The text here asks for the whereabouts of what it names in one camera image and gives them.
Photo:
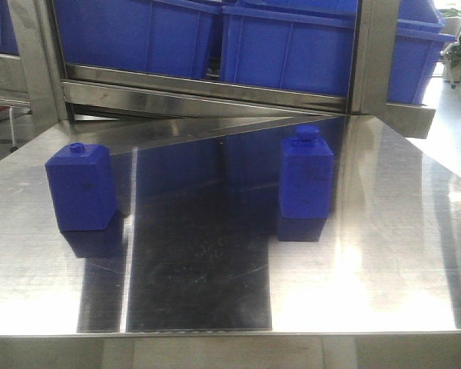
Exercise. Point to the blue plastic bin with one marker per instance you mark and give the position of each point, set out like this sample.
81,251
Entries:
418,43
304,46
158,37

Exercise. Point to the middle blue plastic bin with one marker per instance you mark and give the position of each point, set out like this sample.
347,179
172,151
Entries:
304,46

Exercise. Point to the right blue plastic bin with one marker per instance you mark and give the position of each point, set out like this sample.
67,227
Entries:
418,43

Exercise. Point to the far left blue bin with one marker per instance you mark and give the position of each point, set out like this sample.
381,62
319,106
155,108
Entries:
8,44

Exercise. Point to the left blue plastic bin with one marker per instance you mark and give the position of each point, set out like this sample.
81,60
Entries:
158,37

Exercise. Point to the stainless steel shelf frame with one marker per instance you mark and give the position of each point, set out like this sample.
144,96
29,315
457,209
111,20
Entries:
55,90

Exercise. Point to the blue bottle-shaped part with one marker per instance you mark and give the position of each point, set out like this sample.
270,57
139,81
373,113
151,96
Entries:
306,175
81,183

